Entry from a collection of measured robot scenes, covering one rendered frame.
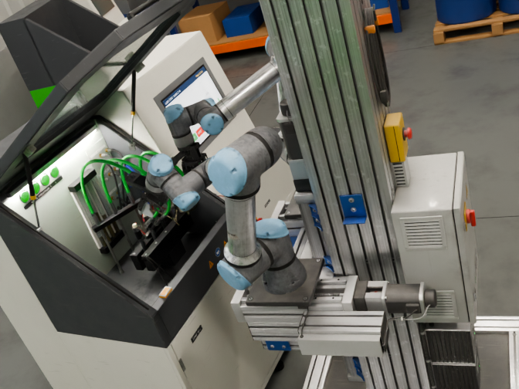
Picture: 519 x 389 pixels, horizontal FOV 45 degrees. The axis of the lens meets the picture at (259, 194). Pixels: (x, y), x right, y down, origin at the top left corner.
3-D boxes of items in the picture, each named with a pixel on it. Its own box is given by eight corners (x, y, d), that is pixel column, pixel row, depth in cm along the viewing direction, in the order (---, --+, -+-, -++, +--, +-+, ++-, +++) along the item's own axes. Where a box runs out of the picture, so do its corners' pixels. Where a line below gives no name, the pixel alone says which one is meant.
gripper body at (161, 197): (158, 214, 218) (162, 200, 208) (138, 200, 219) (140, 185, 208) (171, 198, 222) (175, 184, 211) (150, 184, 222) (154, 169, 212)
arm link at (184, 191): (211, 187, 199) (188, 163, 201) (185, 206, 194) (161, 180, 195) (205, 198, 206) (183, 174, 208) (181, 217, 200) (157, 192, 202)
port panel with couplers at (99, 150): (118, 210, 286) (90, 151, 271) (112, 210, 288) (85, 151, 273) (133, 194, 296) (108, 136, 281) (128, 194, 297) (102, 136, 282)
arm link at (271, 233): (302, 250, 206) (292, 217, 199) (275, 275, 199) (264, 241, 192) (276, 241, 214) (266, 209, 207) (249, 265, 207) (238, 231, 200)
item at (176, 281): (172, 341, 239) (157, 310, 231) (163, 339, 241) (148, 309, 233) (242, 241, 284) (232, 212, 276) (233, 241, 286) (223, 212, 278)
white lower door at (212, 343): (225, 458, 271) (171, 345, 238) (221, 456, 272) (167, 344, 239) (283, 347, 318) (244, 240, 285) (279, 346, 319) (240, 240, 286)
